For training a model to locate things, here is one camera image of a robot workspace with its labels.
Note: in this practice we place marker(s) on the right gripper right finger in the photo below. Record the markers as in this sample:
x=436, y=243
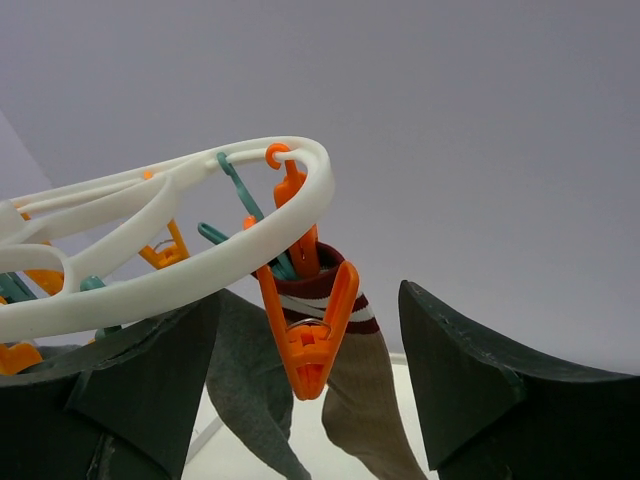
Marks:
x=492, y=408

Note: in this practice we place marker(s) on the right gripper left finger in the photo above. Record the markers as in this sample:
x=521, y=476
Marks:
x=122, y=407

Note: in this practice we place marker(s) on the beige striped sock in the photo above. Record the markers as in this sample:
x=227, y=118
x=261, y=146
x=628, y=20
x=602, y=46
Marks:
x=360, y=414

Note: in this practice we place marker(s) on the grey sock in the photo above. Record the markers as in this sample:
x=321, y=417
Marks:
x=246, y=381

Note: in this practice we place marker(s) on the white round clip hanger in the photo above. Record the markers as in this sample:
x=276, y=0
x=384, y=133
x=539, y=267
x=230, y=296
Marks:
x=109, y=251

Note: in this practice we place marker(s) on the orange clothespin left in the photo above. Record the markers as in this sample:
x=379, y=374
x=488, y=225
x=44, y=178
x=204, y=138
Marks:
x=308, y=347

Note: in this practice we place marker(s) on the yellow-orange clothespin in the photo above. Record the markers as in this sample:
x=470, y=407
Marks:
x=303, y=249

